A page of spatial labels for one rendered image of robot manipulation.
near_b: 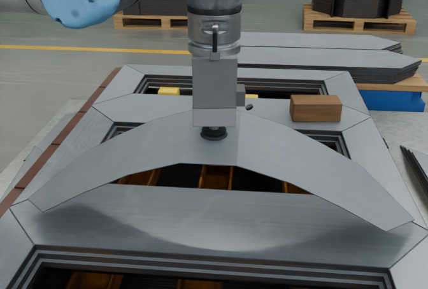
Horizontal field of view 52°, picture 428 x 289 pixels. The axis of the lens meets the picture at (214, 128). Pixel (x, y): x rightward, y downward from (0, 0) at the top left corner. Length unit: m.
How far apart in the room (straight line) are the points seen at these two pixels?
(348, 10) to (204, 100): 4.74
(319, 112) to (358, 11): 4.25
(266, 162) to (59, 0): 0.35
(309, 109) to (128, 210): 0.53
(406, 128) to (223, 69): 0.89
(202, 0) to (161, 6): 4.65
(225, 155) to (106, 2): 0.27
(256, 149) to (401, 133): 0.76
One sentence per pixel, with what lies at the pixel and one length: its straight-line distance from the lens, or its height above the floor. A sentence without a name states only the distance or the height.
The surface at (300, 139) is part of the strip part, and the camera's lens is 0.78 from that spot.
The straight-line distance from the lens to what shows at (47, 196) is 0.80.
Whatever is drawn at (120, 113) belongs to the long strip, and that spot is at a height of 0.85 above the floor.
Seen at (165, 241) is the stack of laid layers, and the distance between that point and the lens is 0.75.
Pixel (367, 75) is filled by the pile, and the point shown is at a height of 0.82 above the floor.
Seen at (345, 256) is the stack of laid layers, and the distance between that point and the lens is 0.75.
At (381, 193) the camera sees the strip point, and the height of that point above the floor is 0.90.
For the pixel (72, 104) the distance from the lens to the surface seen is 1.70.
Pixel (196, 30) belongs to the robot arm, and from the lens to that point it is 0.61.
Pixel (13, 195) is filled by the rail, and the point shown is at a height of 0.83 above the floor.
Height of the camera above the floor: 1.35
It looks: 28 degrees down
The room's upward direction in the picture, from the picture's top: straight up
